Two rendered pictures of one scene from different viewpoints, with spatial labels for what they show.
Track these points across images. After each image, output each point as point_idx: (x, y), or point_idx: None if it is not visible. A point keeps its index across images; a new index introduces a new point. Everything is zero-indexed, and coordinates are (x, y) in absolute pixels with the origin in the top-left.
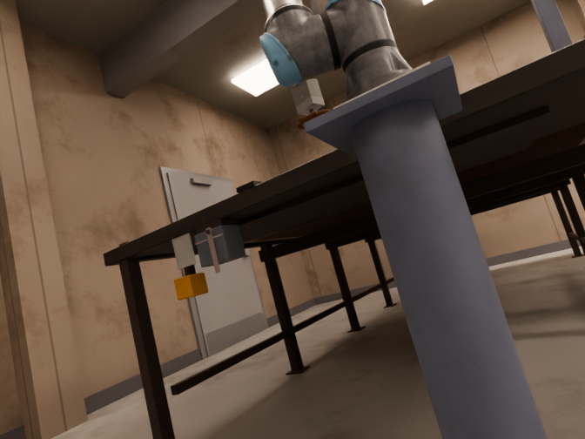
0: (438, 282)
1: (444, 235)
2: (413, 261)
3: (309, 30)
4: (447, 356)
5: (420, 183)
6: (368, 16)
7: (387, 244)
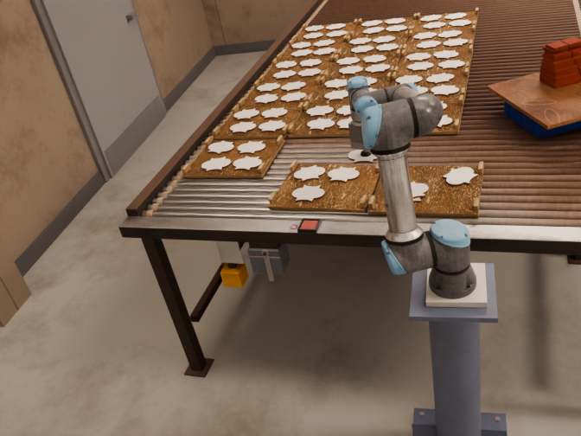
0: (456, 380)
1: (466, 363)
2: (447, 369)
3: (423, 261)
4: (451, 402)
5: (462, 344)
6: (460, 257)
7: (435, 355)
